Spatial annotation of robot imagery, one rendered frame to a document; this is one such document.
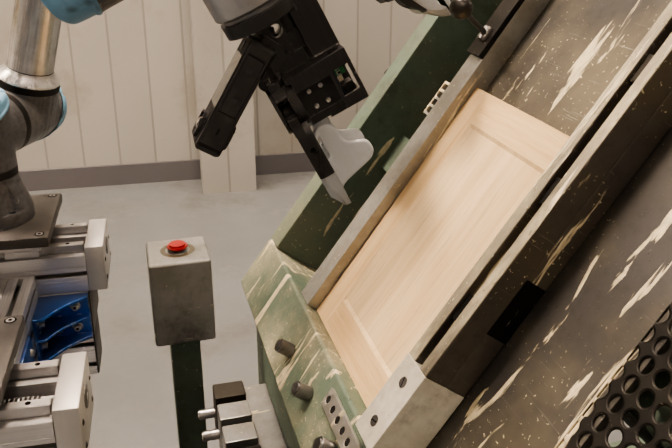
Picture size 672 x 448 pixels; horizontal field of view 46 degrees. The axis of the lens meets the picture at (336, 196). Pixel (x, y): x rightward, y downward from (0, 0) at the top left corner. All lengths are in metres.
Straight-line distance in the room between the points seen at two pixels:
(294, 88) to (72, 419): 0.56
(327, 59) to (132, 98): 3.94
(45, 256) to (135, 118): 3.16
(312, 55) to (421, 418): 0.53
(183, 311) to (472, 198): 0.66
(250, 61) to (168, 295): 0.93
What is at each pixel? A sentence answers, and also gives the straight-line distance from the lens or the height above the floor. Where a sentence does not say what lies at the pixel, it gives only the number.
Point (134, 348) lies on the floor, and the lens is 3.10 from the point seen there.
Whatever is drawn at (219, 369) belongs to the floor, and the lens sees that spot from 2.92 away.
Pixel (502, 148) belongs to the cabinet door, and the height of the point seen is 1.23.
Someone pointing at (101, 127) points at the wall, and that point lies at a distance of 4.68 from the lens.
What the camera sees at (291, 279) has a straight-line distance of 1.52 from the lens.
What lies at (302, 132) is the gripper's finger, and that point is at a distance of 0.72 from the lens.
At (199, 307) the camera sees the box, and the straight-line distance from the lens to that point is 1.61.
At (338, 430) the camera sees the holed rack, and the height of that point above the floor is 0.88.
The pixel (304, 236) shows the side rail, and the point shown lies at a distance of 1.64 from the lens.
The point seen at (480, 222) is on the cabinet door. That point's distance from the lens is 1.18.
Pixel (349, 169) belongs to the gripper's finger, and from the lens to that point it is 0.76.
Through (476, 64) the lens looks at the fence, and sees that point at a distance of 1.39.
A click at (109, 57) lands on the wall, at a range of 4.58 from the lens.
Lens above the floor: 1.60
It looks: 21 degrees down
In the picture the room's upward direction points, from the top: straight up
